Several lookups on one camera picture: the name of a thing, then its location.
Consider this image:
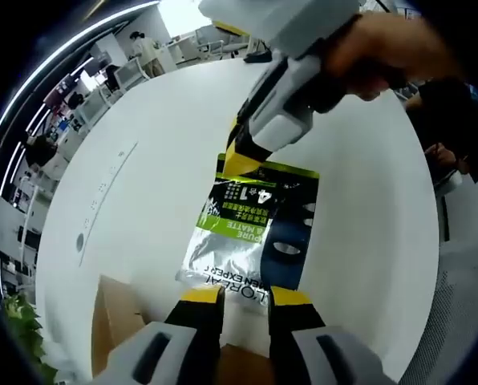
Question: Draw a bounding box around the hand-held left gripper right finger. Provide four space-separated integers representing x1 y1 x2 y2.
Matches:
267 285 396 385

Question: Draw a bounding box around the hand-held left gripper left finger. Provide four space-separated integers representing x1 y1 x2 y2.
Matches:
96 286 226 385

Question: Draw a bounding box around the brown cardboard shoe box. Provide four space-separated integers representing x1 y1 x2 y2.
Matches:
91 274 273 385

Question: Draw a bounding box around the silver green soft packet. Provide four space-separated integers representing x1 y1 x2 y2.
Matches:
174 152 322 306

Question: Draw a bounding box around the person's right hand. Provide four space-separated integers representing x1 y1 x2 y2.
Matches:
323 10 439 102

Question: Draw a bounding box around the grey swivel office chair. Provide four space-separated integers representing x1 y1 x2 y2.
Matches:
194 26 225 62

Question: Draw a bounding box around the white mesh office chair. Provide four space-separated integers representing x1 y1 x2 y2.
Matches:
113 59 150 92

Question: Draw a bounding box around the green plant in white pot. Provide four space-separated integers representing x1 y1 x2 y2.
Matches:
2 292 59 385

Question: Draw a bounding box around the grey mesh office chair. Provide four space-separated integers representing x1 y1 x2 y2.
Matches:
399 236 478 385

